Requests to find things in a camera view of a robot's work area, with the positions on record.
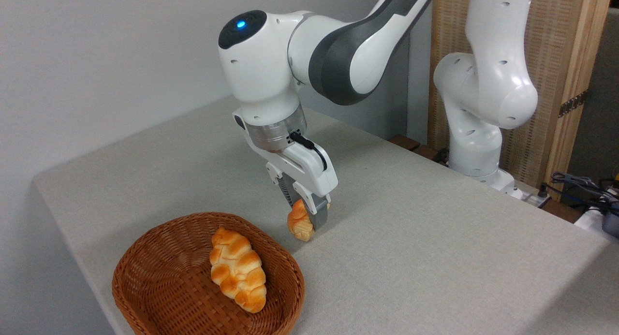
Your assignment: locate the long braided bread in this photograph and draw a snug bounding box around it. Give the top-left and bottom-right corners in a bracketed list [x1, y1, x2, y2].
[208, 227, 268, 314]

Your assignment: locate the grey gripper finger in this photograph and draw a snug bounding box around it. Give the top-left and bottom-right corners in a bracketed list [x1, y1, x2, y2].
[292, 180, 332, 232]
[265, 161, 303, 208]

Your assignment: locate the metal screen hinge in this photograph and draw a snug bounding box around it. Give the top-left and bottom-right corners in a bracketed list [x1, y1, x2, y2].
[558, 89, 589, 118]

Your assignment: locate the round knotted bread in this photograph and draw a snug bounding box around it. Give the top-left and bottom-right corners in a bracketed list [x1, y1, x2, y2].
[287, 198, 331, 243]

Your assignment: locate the brown wicker basket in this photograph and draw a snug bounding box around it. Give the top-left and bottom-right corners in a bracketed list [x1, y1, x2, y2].
[112, 212, 306, 335]

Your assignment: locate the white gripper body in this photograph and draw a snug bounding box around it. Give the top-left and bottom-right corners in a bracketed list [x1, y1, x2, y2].
[232, 108, 339, 198]

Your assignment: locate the wooden woven screen panel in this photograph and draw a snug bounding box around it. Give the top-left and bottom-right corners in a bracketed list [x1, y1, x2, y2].
[427, 0, 614, 201]

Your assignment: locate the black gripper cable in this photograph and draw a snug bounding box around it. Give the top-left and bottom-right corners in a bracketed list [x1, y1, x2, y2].
[289, 131, 328, 172]

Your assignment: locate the blue grey cable bundle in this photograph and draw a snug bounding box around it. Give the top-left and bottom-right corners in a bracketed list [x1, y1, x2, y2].
[550, 171, 619, 216]

